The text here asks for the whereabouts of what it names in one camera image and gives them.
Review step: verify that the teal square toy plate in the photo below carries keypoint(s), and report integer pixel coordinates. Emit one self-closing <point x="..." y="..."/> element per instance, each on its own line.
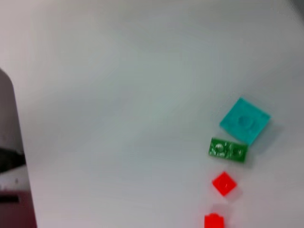
<point x="245" y="121"/>

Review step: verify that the small red toy brick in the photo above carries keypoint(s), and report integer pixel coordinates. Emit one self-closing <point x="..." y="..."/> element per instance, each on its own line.
<point x="224" y="184"/>
<point x="213" y="221"/>

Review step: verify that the translucent green toy brick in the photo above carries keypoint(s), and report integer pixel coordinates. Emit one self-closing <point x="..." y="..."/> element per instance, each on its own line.
<point x="228" y="150"/>

